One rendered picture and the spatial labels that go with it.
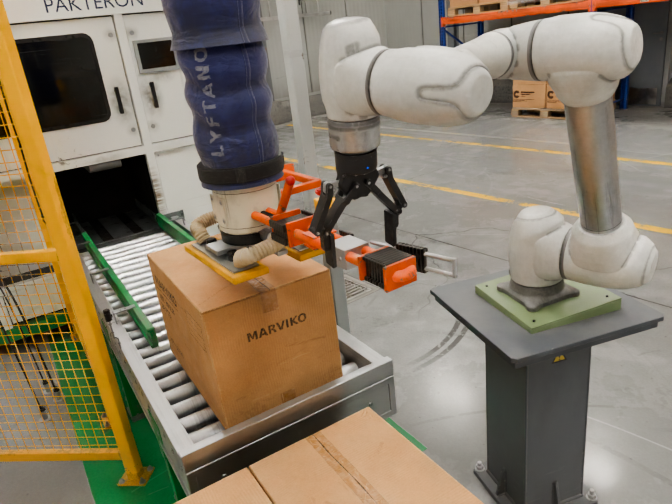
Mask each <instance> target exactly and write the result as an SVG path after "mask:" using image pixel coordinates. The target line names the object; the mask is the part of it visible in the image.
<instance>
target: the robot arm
mask: <svg viewBox="0 0 672 504"><path fill-rule="evenodd" d="M642 51H643V36H642V31H641V29H640V27H639V25H638V24H637V23H635V22H634V21H633V20H632V19H630V18H627V17H624V16H621V15H617V14H612V13H603V12H591V13H575V14H566V15H559V16H555V17H552V18H546V19H540V20H535V21H530V22H526V23H522V24H518V25H514V26H512V27H510V28H501V29H496V30H494V31H491V32H488V33H485V34H482V35H481V36H479V37H477V38H475V39H473V40H471V41H469V42H467V43H464V44H462V45H459V46H457V47H455V48H450V47H444V46H430V45H423V46H417V47H415V48H414V47H407V48H401V49H390V48H387V47H384V46H381V40H380V35H379V33H378V31H377V29H376V28H375V26H374V24H373V23H372V21H371V20H370V19H369V18H368V17H357V16H351V17H341V18H337V19H335V20H333V21H331V22H329V23H328V24H327V25H326V26H325V27H324V28H323V30H322V34H321V39H320V46H319V82H320V91H321V96H322V101H323V103H324V106H325V109H326V113H327V124H328V131H329V143H330V147H331V149H333V150H334V155H335V167H336V172H337V178H336V180H335V181H329V182H328V181H326V180H323V181H322V182H321V194H320V197H319V200H318V203H317V206H316V209H315V212H314V215H313V218H312V221H311V224H310V227H309V231H310V232H311V233H313V234H314V235H315V236H317V237H318V236H320V244H321V248H322V249H323V250H324V251H325V257H326V263H327V264H329V265H330V266H331V267H332V268H336V267H337V261H336V249H335V238H334V234H333V233H331V231H332V230H333V228H334V226H335V224H336V223H337V221H338V219H339V217H340V216H341V214H342V212H343V210H344V209H345V207H346V206H347V205H349V204H350V202H351V200H352V199H353V200H356V199H358V198H360V197H366V196H368V194H369V193H370V192H371V193H372V194H373V195H374V196H375V197H376V198H377V199H378V200H379V201H380V202H381V203H383V204H384V205H385V206H386V207H387V208H388V209H389V210H388V209H385V210H384V223H385V242H387V243H388V244H390V245H391V246H393V247H395V246H396V243H397V236H396V227H398V225H399V215H400V214H401V213H402V208H406V207H407V202H406V200H405V198H404V196H403V194H402V193H401V191H400V189H399V187H398V185H397V183H396V181H395V180H394V178H393V172H392V167H390V166H388V165H386V164H384V163H382V164H380V166H379V168H377V165H378V163H377V147H378V146H379V145H380V142H381V138H380V115H381V116H387V117H390V118H393V119H395V120H399V121H403V122H408V123H413V124H419V125H426V126H436V127H453V126H459V125H463V124H467V123H469V122H472V121H474V120H476V119H477V118H479V117H480V116H481V115H482V114H483V113H484V111H485V110H486V108H487V107H488V105H489V103H490V101H491V98H492V94H493V81H492V79H498V80H501V79H507V78H509V79H511V80H524V81H548V84H549V86H550V87H551V88H552V90H553V91H554V93H555V95H556V97H557V98H558V99H559V100H560V101H561V102H562V103H563V104H564V110H565V117H566V125H567V132H568V139H569V146H570V153H571V160H572V167H573V175H574V182H575V189H576V196H577V203H578V210H579V217H580V218H579V219H578V220H577V221H576V222H575V223H574V225H572V224H570V223H568V222H565V221H564V216H563V215H562V214H561V213H560V212H558V211H557V210H556V209H553V208H551V207H549V206H544V205H537V206H531V207H527V208H525V209H523V210H522V211H521V212H520V213H519V214H518V216H517V217H516V219H515V220H514V222H513V224H512V227H511V231H510V235H509V247H508V251H509V267H510V269H509V275H510V276H511V278H510V281H507V282H503V283H499V284H497V290H498V291H500V292H503V293H505V294H506V295H508V296H509V297H511V298H512V299H514V300H515V301H517V302H518V303H520V304H521V305H522V306H524V307H525V309H526V310H527V311H529V312H536V311H537V310H539V309H540V308H543V307H545V306H548V305H551V304H554V303H557V302H559V301H562V300H565V299H568V298H572V297H578V296H579V295H580V290H579V289H578V288H575V287H572V286H570V285H568V284H566V283H565V282H564V279H567V280H572V281H575V282H578V283H582V284H586V285H591V286H596V287H602V288H609V289H630V288H636V287H641V286H642V285H644V284H646V283H648V282H649V281H650V280H651V278H652V276H653V274H654V271H655V268H656V265H657V260H658V251H657V249H656V247H655V244H654V243H653V242H652V241H651V240H650V239H649V238H648V237H646V236H644V235H640V234H639V231H638V230H637V228H636V227H635V225H634V223H633V221H632V219H631V218H630V217H629V216H627V215H626V214H624V213H622V209H621V197H620V185H619V173H618V161H617V142H616V130H615V118H614V106H613V94H614V92H615V91H616V89H617V87H618V85H619V80H620V79H622V78H625V77H626V76H628V75H629V74H630V73H631V72H632V71H633V70H634V69H635V68H636V66H637V65H638V63H639V61H640V59H641V55H642ZM379 176H380V177H381V178H382V180H383V181H384V183H385V185H386V187H387V189H388V190H389V192H390V194H391V196H392V198H393V199H394V201H395V202H394V203H393V202H392V201H391V200H390V199H389V198H388V197H387V196H386V195H385V194H384V193H383V192H382V191H381V190H380V189H379V188H378V187H377V186H376V185H375V183H376V181H377V179H378V177H379ZM337 187H338V189H339V190H338V191H337V193H336V195H335V200H334V202H333V203H332V205H331V202H332V198H333V193H335V192H336V191H335V189H336V188H337ZM343 195H345V196H346V197H345V198H343ZM330 205H331V207H330ZM329 208H330V209H329Z"/></svg>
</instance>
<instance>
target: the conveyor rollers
mask: <svg viewBox="0 0 672 504"><path fill-rule="evenodd" d="M177 245H181V244H180V243H179V242H178V241H177V240H175V239H174V238H173V237H172V236H170V235H169V234H168V233H167V232H166V231H162V232H158V233H154V234H151V235H147V236H143V237H139V238H136V239H132V240H128V241H124V242H121V243H117V244H113V245H110V246H106V247H102V248H98V250H99V251H100V252H101V254H102V255H103V257H104V258H105V259H106V261H107V262H108V264H109V265H110V266H111V268H112V269H113V271H114V272H115V273H116V275H117V276H118V277H119V279H120V280H121V282H122V283H123V284H124V286H125V287H126V289H127V290H128V291H129V293H130V294H131V296H132V297H133V298H134V300H135V301H136V302H137V304H138V305H139V307H140V308H141V309H142V311H143V312H144V314H145V315H146V316H147V318H148V319H149V320H150V322H151V323H152V325H153V326H154V327H155V331H156V335H157V338H158V342H159V346H158V347H155V348H151V346H150V345H149V343H148V342H147V340H146V339H145V337H144V336H143V334H142V332H141V331H140V329H139V328H138V326H137V325H136V323H135V322H134V320H133V319H132V317H131V316H130V314H129V313H128V311H124V312H121V313H117V314H116V315H117V317H118V318H119V320H120V322H121V323H122V325H123V327H124V328H125V330H126V332H127V333H128V335H129V337H130V338H131V340H132V342H133V343H134V345H135V347H136V348H137V350H138V352H139V353H140V355H141V357H142V358H143V360H144V362H145V363H146V365H147V367H148V368H149V370H150V372H151V373H152V375H153V377H154V378H155V380H156V382H157V383H158V385H159V387H160V388H161V390H162V392H163V393H164V395H165V397H166V398H167V400H168V402H169V403H170V405H171V407H172V408H173V410H174V412H175V413H176V415H177V417H178V418H179V419H180V422H181V423H182V425H183V427H184V428H185V430H186V432H187V433H188V434H189V433H191V432H193V431H195V430H198V429H200V428H202V427H204V426H207V425H209V424H211V423H213V422H216V421H218V420H219V419H218V418H217V416H216V415H215V414H214V412H213V411H212V409H211V408H210V407H209V405H208V403H207V402H206V401H205V399H204V398H203V396H202V395H201V393H200V392H199V390H198V389H197V388H196V386H195V385H194V383H193V382H192V380H191V379H190V377H189V376H188V374H187V373H186V372H185V370H184V369H183V367H182V366H181V364H180V363H179V361H178V360H177V359H176V357H175V356H174V354H173V353H172V351H171V348H170V344H169V340H168V336H167V332H166V328H165V324H164V320H163V316H162V312H161V308H160V305H159V301H158V297H157V293H156V289H155V285H154V281H153V277H152V273H151V269H150V265H149V261H148V257H147V254H149V253H152V252H156V251H159V250H163V249H166V248H170V247H174V246H177ZM80 255H81V257H82V258H83V260H84V262H85V263H86V265H87V267H88V268H89V270H90V272H93V271H97V270H100V268H99V267H98V265H97V264H96V262H95V261H94V259H93V258H92V256H91V255H90V253H89V252H88V251H87V252H84V253H80ZM93 277H94V278H95V280H96V282H97V283H98V285H99V287H100V288H101V290H102V292H103V293H104V295H105V297H106V298H107V300H108V302H109V303H110V305H111V307H112V308H113V310H117V309H121V308H124V305H123V304H122V302H121V300H120V299H119V297H118V296H117V294H116V293H115V291H114V290H113V288H112V287H111V285H110V284H109V282H108V281H107V279H106V278H105V276H104V275H103V273H102V272H100V273H97V274H93ZM340 356H341V364H342V365H344V364H345V358H344V356H343V354H342V353H341V352H340ZM358 369H359V368H358V366H357V364H356V363H355V362H351V363H348V364H346V365H344V366H342V372H343V376H344V375H347V374H349V373H351V372H353V371H355V370H358ZM204 408H205V409H204ZM202 409H203V410H202ZM197 411H198V412H197ZM195 412H196V413H195ZM193 413H194V414H193ZM190 414H191V415H190ZM188 415H189V416H188ZM186 416H187V417H186ZM183 417H184V418H183ZM181 418H182V419H181ZM224 430H226V429H225V428H224V427H223V425H222V424H221V422H220V421H218V422H216V423H214V424H211V425H209V426H207V427H205V428H202V429H200V430H198V431H196V432H193V433H191V434H189V437H190V438H191V440H192V442H193V443H194V444H195V443H197V442H200V441H202V440H204V439H206V438H208V437H211V436H213V435H215V434H217V433H219V432H222V431H224Z"/></svg>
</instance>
